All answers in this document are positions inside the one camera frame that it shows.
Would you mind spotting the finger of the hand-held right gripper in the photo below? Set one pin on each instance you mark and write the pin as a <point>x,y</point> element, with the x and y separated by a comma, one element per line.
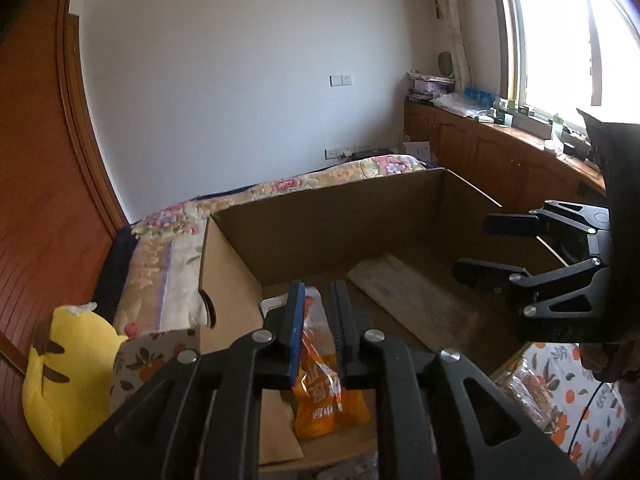
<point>510,224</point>
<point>485,272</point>

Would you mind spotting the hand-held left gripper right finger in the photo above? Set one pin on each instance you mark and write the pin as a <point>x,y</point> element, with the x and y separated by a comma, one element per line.
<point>342,320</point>

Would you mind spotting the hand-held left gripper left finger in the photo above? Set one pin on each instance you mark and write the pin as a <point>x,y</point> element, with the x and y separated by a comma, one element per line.
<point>296,320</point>

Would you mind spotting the cardboard box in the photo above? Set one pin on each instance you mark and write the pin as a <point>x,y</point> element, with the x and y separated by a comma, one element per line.
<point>350,230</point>

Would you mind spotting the orange snack packet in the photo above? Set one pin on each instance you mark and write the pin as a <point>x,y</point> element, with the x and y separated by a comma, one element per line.
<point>322,410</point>

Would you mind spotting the clear packet of brown snacks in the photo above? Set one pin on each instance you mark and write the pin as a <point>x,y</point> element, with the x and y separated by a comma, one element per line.
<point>530,392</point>

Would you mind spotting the person's right hand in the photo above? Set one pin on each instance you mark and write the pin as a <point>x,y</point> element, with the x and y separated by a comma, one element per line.
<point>600,360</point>

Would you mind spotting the white orange-edged packet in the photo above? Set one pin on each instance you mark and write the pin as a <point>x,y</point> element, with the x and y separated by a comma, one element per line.
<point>273,306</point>

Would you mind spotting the wooden cabinet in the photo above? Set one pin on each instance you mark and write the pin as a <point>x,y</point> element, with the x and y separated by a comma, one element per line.
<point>475,150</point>

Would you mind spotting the small green white box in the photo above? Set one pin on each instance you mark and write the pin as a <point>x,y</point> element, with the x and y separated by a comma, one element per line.
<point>556,127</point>

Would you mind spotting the small dark box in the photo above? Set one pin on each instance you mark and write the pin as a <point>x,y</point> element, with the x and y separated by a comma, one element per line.
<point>502,117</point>

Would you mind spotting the white paper bag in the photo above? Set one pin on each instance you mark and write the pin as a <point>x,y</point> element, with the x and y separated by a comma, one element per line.
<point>417,149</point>

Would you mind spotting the clear plastic bag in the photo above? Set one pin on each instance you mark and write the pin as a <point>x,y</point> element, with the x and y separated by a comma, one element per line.
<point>460,106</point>

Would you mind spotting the pack of blue bottles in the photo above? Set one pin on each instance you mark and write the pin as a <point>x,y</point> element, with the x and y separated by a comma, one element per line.
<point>477,95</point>

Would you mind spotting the floral blanket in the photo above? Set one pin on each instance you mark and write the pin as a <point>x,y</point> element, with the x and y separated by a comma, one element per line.
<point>165,260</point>

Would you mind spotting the black flat device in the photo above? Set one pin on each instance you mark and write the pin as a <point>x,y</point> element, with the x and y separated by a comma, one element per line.
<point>370,154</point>

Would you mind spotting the stack of boxes and books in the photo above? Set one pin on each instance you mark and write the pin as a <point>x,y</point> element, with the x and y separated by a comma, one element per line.
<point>427,87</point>

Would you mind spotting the small round mirror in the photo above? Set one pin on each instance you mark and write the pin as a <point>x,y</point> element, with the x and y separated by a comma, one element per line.
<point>445,63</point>

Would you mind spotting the orange-print bed sheet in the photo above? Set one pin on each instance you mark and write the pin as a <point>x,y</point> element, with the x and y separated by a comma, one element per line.
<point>600,410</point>

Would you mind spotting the window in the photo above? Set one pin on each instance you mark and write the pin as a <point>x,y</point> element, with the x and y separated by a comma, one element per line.
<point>550,35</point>

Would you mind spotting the pale floral curtain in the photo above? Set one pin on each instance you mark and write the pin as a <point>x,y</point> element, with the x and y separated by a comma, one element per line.
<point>452,10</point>

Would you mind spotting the yellow plush toy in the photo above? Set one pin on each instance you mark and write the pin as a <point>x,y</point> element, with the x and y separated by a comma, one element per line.
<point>65,360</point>

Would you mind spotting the wooden louvered wardrobe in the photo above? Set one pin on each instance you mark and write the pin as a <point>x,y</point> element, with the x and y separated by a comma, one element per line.
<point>40,160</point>

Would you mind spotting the white wall socket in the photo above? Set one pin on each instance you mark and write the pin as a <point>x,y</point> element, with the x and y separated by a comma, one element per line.
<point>337,152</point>

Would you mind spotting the white wall switch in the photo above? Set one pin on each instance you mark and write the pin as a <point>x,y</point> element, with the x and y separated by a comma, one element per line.
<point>340,80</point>

